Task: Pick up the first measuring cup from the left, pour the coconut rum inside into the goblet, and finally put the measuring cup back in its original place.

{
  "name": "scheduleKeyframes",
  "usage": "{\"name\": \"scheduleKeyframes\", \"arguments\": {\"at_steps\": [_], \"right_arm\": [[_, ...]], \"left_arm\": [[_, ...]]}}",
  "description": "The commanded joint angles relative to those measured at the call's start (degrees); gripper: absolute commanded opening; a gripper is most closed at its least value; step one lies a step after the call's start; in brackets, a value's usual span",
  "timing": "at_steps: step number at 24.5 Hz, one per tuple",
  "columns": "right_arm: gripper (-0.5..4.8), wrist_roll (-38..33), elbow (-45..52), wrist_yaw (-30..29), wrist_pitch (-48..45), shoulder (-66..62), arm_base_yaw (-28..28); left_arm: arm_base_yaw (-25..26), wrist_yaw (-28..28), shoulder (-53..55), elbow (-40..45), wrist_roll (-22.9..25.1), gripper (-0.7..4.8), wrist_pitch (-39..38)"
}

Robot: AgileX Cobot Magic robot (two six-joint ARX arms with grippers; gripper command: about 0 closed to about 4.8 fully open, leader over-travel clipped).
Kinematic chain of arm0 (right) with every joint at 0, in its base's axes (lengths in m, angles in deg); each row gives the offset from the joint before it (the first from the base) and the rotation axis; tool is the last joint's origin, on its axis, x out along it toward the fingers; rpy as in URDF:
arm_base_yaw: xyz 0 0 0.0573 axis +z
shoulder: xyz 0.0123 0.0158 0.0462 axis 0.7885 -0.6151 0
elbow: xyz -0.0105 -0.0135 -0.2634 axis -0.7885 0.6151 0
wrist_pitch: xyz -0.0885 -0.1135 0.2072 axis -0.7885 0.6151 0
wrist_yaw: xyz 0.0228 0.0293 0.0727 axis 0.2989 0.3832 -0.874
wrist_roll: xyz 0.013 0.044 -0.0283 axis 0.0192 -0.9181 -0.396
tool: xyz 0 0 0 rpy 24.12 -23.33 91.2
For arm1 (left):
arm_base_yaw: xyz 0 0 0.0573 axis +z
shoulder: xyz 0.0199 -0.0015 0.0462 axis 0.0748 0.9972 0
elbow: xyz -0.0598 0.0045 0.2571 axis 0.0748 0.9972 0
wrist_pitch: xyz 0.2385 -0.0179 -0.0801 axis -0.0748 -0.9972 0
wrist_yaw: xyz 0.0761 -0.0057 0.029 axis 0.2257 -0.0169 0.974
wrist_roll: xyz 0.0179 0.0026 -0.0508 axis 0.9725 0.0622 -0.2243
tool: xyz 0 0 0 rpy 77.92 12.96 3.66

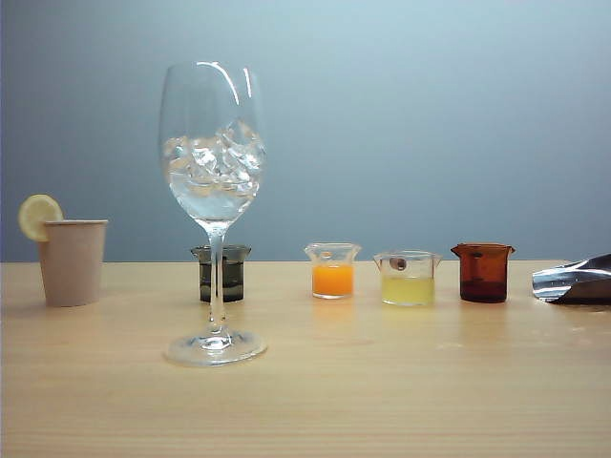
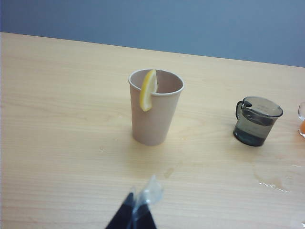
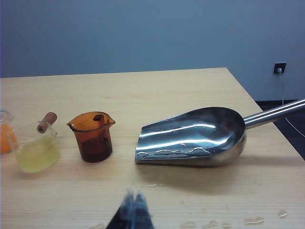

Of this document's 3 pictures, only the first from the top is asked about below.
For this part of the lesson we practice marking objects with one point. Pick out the grey tinted glass measuring cup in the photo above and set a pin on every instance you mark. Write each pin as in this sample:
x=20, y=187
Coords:
x=234, y=281

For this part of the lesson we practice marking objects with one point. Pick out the measuring cup with orange juice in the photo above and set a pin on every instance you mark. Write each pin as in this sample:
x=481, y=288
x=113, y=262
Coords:
x=332, y=281

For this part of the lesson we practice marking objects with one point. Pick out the measuring cup with yellow juice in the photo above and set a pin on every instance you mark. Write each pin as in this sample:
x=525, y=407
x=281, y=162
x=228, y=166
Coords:
x=408, y=291

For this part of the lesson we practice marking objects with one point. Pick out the amber glass measuring cup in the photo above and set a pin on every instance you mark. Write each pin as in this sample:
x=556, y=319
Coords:
x=483, y=276

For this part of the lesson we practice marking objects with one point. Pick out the beige paper cup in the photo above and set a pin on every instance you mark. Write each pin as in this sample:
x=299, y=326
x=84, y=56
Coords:
x=71, y=267

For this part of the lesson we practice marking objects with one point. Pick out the clear wine glass with ice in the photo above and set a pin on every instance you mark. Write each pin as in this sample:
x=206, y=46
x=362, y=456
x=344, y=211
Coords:
x=212, y=210

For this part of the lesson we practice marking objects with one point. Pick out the silver metal scoop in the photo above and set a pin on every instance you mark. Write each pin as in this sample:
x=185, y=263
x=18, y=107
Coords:
x=568, y=284

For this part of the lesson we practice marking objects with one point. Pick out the yellow lemon slice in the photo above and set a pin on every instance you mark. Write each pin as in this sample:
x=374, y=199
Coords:
x=35, y=212

